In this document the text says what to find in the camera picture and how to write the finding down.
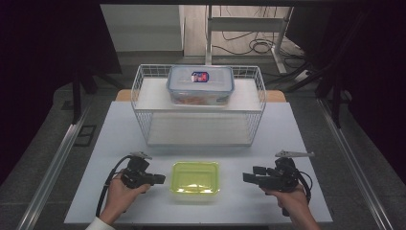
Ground white cabinet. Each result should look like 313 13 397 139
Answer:
99 3 187 53

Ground white power strip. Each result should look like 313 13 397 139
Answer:
292 69 313 83

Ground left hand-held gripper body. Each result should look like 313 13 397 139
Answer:
120 151 154 190

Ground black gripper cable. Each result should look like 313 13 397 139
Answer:
95 154 133 219
282 170 313 218

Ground clear container with blue lid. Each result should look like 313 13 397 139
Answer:
165 64 236 106

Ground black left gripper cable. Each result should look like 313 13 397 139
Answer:
95 154 133 219

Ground white wire shelf rack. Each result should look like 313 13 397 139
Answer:
130 63 268 148

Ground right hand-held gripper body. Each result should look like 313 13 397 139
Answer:
265 149 316 194

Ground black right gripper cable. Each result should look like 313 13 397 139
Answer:
282 170 313 218

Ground white metal desk frame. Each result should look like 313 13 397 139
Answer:
204 4 295 76

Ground person's right hand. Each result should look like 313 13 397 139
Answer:
260 183 312 222

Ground silver metal rail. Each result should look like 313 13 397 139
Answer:
15 104 93 230
315 97 395 230

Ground black floor cables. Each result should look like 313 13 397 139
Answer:
212 5 308 71

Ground green plastic food container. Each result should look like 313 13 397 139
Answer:
169 160 221 196

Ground black floor plate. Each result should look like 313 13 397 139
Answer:
74 124 98 149

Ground person's left hand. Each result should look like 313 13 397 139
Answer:
99 170 151 225

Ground black stand legs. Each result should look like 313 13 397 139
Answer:
264 58 353 129
70 67 124 127

